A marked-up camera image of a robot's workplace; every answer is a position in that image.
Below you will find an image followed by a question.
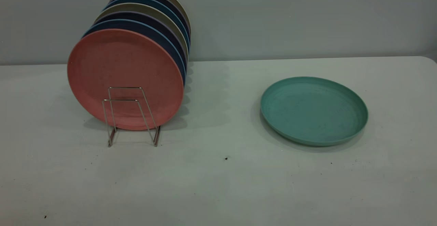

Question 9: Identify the green round plate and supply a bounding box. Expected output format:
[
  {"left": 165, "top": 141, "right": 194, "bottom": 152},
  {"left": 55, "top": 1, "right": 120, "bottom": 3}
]
[{"left": 260, "top": 76, "right": 369, "bottom": 147}]

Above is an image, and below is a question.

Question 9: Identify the pink round plate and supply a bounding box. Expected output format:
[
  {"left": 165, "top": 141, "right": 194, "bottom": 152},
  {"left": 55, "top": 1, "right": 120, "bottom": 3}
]
[{"left": 67, "top": 29, "right": 185, "bottom": 131}]

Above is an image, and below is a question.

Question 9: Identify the blue-rimmed navy plate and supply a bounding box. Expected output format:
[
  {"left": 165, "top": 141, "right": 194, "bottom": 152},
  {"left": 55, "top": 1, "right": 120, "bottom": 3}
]
[{"left": 82, "top": 19, "right": 187, "bottom": 86}]

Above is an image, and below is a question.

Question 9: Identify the teal blue plate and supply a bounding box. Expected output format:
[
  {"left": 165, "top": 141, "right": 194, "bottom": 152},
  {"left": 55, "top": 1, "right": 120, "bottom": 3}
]
[{"left": 104, "top": 0, "right": 190, "bottom": 49}]

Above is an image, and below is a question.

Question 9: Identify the metal wire plate rack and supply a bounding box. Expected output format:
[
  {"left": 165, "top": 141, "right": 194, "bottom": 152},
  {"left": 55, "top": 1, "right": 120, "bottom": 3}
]
[{"left": 102, "top": 87, "right": 161, "bottom": 148}]

